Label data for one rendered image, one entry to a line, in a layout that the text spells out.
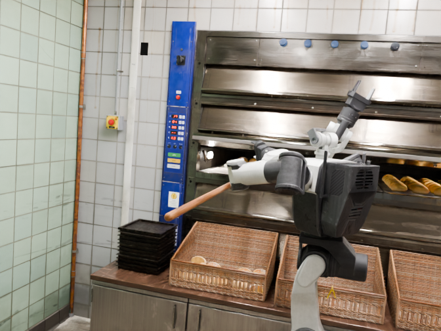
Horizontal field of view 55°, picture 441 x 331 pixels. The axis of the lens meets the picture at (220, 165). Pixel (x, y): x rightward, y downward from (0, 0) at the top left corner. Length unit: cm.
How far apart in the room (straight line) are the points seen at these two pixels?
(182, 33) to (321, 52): 90
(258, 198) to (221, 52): 98
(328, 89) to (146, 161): 129
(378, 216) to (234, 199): 89
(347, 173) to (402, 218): 118
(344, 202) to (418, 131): 118
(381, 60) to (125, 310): 208
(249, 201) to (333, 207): 118
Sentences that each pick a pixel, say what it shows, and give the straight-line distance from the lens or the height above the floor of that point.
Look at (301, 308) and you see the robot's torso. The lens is 192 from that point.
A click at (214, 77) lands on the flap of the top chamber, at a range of 283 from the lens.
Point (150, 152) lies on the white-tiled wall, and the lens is 296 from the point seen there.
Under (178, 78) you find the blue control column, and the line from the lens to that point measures 286.
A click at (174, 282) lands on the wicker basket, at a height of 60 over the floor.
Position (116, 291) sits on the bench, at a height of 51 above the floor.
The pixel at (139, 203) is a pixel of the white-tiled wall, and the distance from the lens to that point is 304.
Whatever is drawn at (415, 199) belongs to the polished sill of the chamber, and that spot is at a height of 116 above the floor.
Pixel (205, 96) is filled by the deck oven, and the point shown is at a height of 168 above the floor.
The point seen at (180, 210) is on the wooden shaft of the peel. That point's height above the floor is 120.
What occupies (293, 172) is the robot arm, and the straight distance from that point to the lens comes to 160.
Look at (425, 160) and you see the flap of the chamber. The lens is 259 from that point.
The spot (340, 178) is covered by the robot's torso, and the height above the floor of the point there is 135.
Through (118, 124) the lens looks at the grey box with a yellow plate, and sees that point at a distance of 298.
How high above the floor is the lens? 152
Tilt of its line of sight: 6 degrees down
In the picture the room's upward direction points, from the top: 5 degrees clockwise
